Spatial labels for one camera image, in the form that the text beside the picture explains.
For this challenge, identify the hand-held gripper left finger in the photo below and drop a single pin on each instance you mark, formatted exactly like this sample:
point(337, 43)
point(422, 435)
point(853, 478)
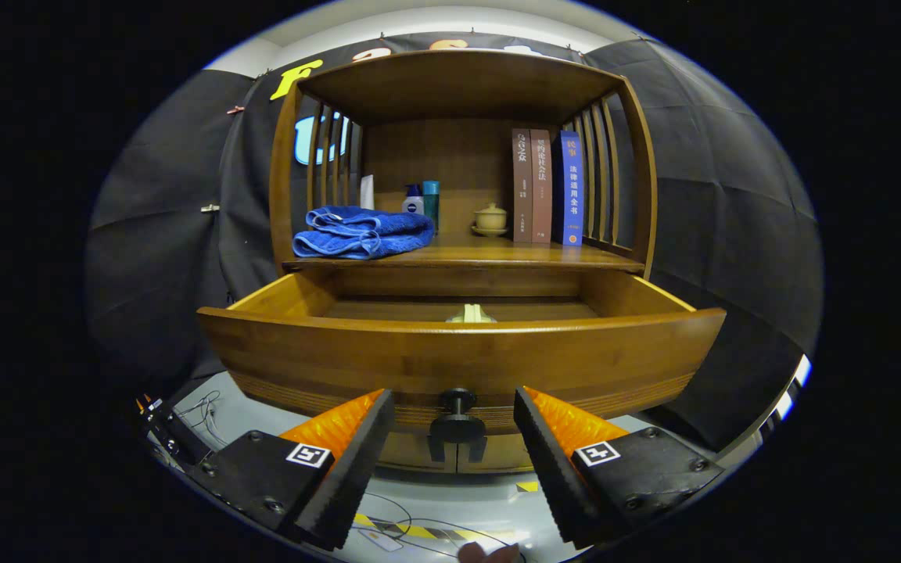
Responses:
point(353, 461)

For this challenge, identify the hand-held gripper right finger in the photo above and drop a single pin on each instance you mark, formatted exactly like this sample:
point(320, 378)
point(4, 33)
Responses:
point(552, 461)

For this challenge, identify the curved wooden drawer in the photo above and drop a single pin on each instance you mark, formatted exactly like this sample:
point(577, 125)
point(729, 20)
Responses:
point(341, 360)

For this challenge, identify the wooden cabinet door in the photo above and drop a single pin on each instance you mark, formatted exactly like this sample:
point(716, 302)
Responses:
point(407, 455)
point(507, 455)

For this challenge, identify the wooden countertop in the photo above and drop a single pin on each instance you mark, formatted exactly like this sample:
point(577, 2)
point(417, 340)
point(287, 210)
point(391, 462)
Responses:
point(482, 252)

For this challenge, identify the brown wooden cabinet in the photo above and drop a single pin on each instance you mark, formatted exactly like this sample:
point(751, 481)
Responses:
point(435, 156)

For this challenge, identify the black device box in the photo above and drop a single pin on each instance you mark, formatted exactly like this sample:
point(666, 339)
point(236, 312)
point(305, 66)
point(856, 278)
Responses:
point(177, 434)

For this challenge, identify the folded blue towel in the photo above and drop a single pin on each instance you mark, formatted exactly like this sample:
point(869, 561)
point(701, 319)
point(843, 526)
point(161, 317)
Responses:
point(364, 231)

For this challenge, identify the beige lidded tea bowl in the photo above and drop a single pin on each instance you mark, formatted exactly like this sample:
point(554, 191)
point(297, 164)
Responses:
point(489, 219)

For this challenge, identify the white bottle with blue cap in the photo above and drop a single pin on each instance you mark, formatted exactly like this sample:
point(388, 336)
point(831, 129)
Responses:
point(412, 203)

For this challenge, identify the white tube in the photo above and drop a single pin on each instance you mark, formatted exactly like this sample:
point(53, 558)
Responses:
point(367, 193)

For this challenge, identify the clear teal bottle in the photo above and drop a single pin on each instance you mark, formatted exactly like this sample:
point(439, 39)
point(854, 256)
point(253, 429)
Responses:
point(431, 203)

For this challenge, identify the reddish brown book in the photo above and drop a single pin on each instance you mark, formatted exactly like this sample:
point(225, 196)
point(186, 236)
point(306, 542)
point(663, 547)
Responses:
point(542, 188)

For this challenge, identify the blue book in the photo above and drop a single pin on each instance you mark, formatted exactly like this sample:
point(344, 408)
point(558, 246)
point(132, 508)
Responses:
point(572, 188)

